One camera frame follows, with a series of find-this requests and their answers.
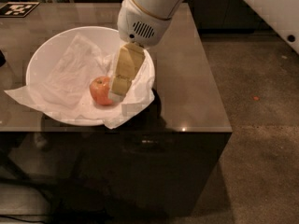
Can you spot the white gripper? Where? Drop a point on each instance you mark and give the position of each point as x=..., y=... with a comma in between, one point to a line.
x=138, y=27

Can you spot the red apple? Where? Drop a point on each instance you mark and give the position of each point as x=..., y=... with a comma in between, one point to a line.
x=99, y=89

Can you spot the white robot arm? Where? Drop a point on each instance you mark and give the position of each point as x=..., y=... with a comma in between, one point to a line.
x=280, y=15

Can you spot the white bowl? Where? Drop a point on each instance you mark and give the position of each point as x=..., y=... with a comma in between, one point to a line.
x=62, y=47

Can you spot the white crumpled paper sheet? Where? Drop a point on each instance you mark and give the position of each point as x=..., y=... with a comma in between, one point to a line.
x=68, y=78

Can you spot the dark table cabinet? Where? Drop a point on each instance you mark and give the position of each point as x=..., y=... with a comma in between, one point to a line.
x=161, y=165

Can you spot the black object at left edge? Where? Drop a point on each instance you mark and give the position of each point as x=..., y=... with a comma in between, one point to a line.
x=2, y=58

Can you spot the black white marker tag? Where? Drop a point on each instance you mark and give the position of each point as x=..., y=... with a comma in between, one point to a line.
x=17, y=9

